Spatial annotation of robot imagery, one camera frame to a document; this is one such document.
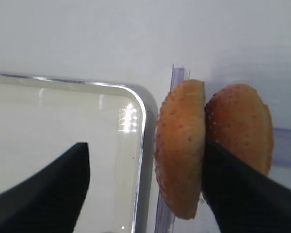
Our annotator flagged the sesame bun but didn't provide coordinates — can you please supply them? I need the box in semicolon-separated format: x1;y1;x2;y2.
203;83;275;176
154;80;206;220

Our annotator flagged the sesame top bun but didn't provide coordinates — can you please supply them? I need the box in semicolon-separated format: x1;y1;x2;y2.
154;80;206;220

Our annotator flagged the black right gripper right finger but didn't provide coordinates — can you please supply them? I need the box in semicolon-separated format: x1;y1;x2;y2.
202;143;291;233

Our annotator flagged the white rectangular metal tray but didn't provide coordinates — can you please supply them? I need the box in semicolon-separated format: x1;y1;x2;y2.
0;72;157;233

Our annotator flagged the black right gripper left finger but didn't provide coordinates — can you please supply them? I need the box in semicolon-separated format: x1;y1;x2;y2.
0;143;91;233

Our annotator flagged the right clear acrylic rack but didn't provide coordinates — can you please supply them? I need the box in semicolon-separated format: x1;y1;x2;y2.
155;68;291;233

